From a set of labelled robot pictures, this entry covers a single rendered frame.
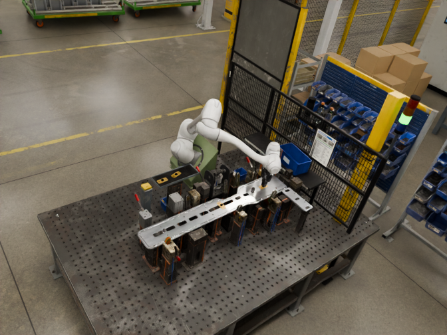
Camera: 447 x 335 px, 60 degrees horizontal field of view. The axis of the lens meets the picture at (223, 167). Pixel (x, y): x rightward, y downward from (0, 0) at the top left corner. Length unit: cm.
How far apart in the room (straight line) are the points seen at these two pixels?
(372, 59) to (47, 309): 582
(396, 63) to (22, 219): 599
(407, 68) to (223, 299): 531
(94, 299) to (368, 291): 266
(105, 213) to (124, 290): 78
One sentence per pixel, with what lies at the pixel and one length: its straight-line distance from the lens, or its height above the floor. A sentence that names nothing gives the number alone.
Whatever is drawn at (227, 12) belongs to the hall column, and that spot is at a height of 17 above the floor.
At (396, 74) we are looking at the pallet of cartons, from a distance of 729.
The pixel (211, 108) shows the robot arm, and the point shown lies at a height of 164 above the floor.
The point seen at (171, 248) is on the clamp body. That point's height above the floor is 106.
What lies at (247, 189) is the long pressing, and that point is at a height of 100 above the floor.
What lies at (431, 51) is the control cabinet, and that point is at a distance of 939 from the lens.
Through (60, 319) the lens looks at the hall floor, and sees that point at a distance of 370.
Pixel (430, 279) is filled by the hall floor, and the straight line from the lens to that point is 480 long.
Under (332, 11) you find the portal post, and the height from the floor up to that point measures 149.
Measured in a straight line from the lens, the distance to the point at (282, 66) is 512.
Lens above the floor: 313
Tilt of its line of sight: 38 degrees down
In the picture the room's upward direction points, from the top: 10 degrees clockwise
